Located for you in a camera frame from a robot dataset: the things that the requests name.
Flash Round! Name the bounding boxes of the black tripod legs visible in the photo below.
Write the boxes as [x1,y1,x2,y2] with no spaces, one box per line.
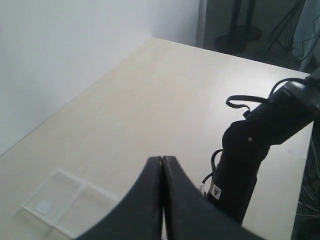
[263,0,306,52]

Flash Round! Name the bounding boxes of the clear plastic storage box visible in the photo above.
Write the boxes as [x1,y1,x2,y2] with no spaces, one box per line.
[21,168,119,239]

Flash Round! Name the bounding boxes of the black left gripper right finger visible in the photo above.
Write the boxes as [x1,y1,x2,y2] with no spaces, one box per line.
[161,156,258,240]

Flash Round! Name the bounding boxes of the black round stand base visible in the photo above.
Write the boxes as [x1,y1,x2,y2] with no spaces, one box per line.
[214,0,262,54]

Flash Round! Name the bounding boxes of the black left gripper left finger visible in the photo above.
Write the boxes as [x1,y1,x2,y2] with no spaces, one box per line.
[77,156,163,240]

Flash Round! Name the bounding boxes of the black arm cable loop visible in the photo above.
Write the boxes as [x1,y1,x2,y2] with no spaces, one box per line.
[225,78,308,118]

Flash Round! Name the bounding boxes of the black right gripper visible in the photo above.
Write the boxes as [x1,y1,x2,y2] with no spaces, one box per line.
[204,144,271,226]

